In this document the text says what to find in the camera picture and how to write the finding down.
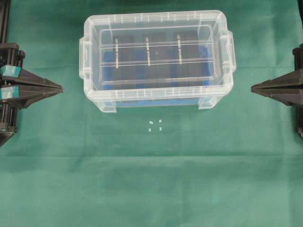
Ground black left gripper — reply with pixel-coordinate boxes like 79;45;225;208
0;42;64;133

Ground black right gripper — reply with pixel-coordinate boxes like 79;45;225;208
251;44;303;106

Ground clear plastic storage box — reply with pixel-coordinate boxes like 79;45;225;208
80;14;235;113

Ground green table cloth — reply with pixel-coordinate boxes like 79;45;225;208
0;0;303;227

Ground black boxes inside container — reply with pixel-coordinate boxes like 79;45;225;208
103;31;211;89

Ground black aluminium frame rail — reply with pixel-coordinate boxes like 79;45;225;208
0;0;10;44

